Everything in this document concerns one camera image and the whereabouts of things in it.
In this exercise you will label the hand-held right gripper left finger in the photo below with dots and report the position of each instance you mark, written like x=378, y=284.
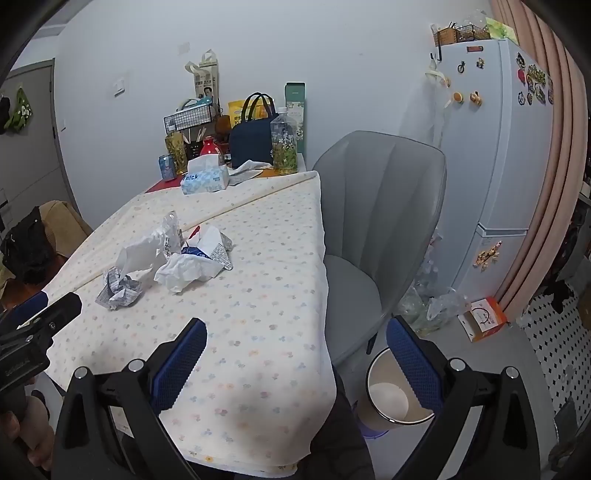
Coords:
x=182, y=364

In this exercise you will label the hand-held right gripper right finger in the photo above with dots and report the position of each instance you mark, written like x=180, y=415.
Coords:
x=413, y=364

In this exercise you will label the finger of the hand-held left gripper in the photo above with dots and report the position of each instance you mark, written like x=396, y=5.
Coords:
x=60, y=311
x=27, y=305

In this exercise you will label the white trash bin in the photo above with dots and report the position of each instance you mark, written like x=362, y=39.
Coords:
x=385, y=399

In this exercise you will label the printed paper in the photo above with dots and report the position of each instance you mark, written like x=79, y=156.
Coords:
x=117, y=288

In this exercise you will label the white tissue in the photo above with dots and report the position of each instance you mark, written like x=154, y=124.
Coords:
x=138, y=254
x=182, y=274

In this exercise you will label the foil wrapper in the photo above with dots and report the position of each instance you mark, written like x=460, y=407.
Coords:
x=224, y=251

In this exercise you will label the white wrapper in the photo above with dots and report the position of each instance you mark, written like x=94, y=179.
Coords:
x=205, y=240

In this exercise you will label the person's left hand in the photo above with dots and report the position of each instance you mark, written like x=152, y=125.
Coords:
x=39, y=438

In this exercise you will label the black bag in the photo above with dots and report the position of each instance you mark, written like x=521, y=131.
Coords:
x=25, y=249

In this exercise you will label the clear plastic bag pile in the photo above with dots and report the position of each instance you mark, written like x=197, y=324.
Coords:
x=434, y=304

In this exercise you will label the orange white cardboard box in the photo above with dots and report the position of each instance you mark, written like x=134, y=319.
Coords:
x=485, y=318

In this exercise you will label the brown chair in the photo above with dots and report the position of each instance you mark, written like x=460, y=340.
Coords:
x=69, y=226

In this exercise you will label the floral white tablecloth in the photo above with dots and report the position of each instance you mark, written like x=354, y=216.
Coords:
x=258, y=300

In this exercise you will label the person's dark pants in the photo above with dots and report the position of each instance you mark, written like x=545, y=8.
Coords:
x=337, y=443

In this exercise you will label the yellow figure fridge magnet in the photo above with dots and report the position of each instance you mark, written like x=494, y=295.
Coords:
x=489, y=254

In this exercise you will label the black white dotted mat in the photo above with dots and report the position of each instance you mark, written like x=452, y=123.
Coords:
x=554, y=360

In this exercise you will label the grey door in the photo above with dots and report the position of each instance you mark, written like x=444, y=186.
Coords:
x=32, y=161

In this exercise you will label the grey upholstered chair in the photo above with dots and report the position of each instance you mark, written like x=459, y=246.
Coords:
x=378, y=207

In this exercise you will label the black cloth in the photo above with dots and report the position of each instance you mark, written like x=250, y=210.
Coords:
x=565, y=295

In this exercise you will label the blue drink can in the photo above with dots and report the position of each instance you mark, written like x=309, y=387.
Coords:
x=166, y=167

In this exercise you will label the blue white tissue box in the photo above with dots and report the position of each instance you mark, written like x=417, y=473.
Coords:
x=205, y=180

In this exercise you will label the green hanging cloth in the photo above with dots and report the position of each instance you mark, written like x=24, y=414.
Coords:
x=19, y=110

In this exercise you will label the loose white papers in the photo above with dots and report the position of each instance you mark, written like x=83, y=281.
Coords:
x=247, y=170

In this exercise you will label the black pen cup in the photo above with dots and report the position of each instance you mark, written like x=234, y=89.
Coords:
x=194, y=148

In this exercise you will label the red bottle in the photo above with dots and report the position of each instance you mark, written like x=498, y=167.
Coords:
x=210, y=148

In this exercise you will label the white refrigerator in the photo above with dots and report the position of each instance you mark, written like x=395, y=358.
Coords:
x=494, y=161

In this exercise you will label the navy lunch bag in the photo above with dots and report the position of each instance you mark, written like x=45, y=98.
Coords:
x=249, y=141

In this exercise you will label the clear plastic drink bottle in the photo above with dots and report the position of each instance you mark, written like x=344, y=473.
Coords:
x=284, y=147

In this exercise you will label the brown jar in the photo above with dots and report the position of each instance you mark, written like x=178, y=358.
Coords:
x=222, y=125

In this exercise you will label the yellow snack packet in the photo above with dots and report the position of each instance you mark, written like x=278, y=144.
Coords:
x=238, y=108

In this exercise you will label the orange round fridge magnet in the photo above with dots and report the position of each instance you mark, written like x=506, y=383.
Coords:
x=457, y=97

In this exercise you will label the white printed paper bag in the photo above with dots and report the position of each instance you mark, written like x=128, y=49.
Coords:
x=206, y=81

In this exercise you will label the orange animal fridge magnet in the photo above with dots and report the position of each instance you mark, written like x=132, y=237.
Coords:
x=475, y=98

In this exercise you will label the white hanging bag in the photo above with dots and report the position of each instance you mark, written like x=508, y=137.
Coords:
x=436, y=83

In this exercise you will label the tall green box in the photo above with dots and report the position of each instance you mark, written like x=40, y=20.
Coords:
x=295, y=97

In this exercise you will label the cluster of fridge magnets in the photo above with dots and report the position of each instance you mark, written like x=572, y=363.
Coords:
x=535, y=78

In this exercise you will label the green paper box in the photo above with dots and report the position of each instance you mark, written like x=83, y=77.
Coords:
x=501, y=30

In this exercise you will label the white wall switch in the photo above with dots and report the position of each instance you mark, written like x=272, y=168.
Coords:
x=119, y=87

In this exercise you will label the white wall plate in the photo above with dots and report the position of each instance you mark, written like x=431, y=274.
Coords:
x=183, y=46

